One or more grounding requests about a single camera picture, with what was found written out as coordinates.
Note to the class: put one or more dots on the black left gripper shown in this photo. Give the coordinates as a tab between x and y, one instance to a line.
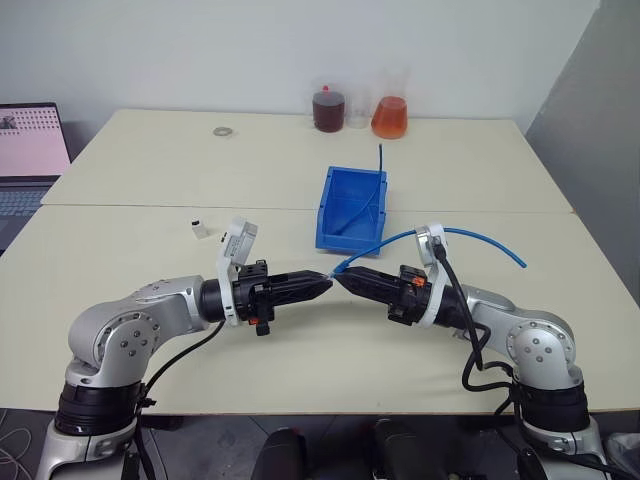
255	300

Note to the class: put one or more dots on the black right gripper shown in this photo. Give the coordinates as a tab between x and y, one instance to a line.
411	297

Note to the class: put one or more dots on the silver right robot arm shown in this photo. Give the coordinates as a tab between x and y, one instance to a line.
537	345

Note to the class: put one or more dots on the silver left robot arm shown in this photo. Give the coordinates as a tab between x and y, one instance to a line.
125	340

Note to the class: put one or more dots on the blue plastic bin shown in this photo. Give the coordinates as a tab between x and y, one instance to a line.
345	240

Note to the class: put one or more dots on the small white coupler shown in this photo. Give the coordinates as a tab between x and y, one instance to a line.
199	230

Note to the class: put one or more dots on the dark rounded shape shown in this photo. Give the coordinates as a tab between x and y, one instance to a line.
280	455
400	450

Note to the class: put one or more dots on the orange liquid glass flask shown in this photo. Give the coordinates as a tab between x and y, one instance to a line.
390	120

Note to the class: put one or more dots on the clear glass beaker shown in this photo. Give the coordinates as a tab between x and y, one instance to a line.
358	117

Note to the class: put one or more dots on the beaker with dark red liquid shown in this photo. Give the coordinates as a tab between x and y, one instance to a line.
328	112

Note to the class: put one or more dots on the grey partition panel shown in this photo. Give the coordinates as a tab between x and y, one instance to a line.
590	125

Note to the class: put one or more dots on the crumpled clear plastic bag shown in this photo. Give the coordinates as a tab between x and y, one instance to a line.
625	450

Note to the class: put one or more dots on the open laptop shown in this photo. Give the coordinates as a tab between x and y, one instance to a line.
30	145

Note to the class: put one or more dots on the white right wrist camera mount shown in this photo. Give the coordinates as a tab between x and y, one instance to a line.
426	242

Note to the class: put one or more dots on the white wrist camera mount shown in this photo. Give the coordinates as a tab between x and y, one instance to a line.
235	245
426	242

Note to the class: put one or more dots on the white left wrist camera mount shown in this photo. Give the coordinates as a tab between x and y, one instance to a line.
235	245

